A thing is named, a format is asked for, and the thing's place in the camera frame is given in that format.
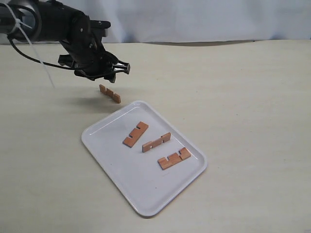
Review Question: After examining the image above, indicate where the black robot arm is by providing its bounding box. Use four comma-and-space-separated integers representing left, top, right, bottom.
0, 0, 130, 83

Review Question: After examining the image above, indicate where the black cable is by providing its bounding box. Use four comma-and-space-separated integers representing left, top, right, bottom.
7, 36, 76, 70

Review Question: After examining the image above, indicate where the white plastic tray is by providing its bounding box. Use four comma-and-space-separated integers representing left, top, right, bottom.
81, 100, 207, 217

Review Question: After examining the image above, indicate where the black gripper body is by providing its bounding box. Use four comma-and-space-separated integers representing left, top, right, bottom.
58, 38, 119, 81

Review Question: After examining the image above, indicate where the white zip tie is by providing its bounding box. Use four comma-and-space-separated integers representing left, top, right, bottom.
3, 3, 55, 89

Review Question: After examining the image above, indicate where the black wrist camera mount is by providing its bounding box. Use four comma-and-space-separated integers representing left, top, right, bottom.
90, 20, 111, 38

